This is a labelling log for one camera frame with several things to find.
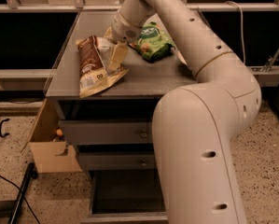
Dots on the grey top drawer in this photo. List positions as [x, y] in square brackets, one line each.
[106, 131]

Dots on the black clamp on floor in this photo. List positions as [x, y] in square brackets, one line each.
[2, 135]

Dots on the cardboard box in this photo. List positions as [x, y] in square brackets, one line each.
[50, 155]

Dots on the brown and cream chip bag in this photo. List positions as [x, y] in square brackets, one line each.
[94, 55]

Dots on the grey open bottom drawer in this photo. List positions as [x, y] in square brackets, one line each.
[126, 197]

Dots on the grey middle drawer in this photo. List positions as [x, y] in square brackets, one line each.
[116, 160]

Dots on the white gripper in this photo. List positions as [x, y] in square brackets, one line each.
[122, 30]

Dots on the black floor pole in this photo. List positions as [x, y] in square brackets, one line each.
[30, 173]

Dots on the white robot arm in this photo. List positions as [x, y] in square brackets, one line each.
[192, 125]

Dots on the orange ball in box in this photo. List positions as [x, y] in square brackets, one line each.
[59, 133]

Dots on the green chip bag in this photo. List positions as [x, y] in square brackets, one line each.
[153, 43]

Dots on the grey drawer cabinet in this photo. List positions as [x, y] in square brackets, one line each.
[132, 97]

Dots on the white paper bowl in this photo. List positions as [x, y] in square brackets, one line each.
[181, 58]

